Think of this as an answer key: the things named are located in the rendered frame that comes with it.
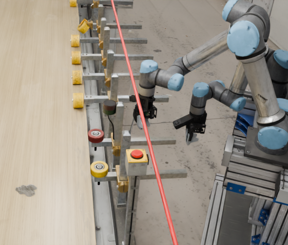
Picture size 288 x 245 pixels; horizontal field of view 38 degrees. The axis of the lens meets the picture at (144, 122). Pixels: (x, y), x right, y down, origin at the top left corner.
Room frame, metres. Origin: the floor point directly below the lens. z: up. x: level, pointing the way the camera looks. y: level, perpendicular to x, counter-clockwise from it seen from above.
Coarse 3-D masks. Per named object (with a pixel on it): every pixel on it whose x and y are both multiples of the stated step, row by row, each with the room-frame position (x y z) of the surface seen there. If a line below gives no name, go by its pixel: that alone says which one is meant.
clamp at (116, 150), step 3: (111, 135) 1.72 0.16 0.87; (111, 138) 1.70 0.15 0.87; (111, 147) 1.68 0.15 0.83; (114, 147) 1.63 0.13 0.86; (117, 147) 1.63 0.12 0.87; (120, 147) 1.63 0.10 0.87; (111, 150) 1.62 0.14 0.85; (114, 150) 1.61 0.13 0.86; (117, 150) 1.62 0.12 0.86; (120, 150) 1.62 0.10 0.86; (114, 153) 1.61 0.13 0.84; (117, 153) 1.62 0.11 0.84; (117, 156) 1.62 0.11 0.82
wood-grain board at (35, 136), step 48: (0, 0) 3.33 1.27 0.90; (48, 0) 3.44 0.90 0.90; (0, 48) 2.49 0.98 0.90; (48, 48) 2.56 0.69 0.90; (0, 96) 1.93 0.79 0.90; (48, 96) 1.97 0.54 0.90; (0, 144) 1.52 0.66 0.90; (48, 144) 1.56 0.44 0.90; (0, 192) 1.22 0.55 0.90; (48, 192) 1.25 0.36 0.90; (0, 240) 0.98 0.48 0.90; (48, 240) 1.01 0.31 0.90
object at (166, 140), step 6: (132, 138) 1.73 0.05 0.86; (138, 138) 1.73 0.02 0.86; (144, 138) 1.74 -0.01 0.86; (150, 138) 1.74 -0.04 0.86; (156, 138) 1.75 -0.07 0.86; (162, 138) 1.75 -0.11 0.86; (168, 138) 1.76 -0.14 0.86; (174, 138) 1.76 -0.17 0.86; (96, 144) 1.66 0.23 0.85; (102, 144) 1.67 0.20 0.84; (108, 144) 1.68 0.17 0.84; (132, 144) 1.70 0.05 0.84; (138, 144) 1.71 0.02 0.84; (144, 144) 1.72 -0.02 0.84; (156, 144) 1.73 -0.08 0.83; (162, 144) 1.74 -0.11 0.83; (168, 144) 1.74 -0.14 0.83
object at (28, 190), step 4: (32, 184) 1.28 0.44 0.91; (16, 188) 1.24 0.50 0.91; (20, 188) 1.25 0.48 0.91; (24, 188) 1.25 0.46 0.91; (28, 188) 1.25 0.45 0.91; (32, 188) 1.25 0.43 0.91; (36, 188) 1.26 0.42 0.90; (20, 192) 1.22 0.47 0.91; (24, 192) 1.23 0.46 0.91; (28, 192) 1.23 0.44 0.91; (32, 192) 1.23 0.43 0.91
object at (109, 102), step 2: (106, 100) 1.67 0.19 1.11; (108, 100) 1.67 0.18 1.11; (110, 100) 1.67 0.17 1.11; (112, 100) 1.67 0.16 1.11; (104, 102) 1.65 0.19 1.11; (106, 102) 1.65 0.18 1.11; (108, 102) 1.65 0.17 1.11; (110, 102) 1.66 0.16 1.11; (112, 102) 1.66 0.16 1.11; (114, 102) 1.66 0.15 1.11; (106, 104) 1.64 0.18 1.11; (108, 104) 1.64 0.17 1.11; (110, 104) 1.64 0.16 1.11; (112, 104) 1.64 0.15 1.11; (114, 104) 1.64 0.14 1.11; (108, 110) 1.62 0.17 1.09; (114, 114) 1.66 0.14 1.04; (108, 116) 1.65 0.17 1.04; (114, 116) 1.65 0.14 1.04; (108, 118) 1.65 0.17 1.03; (112, 124) 1.65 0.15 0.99; (112, 126) 1.65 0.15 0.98
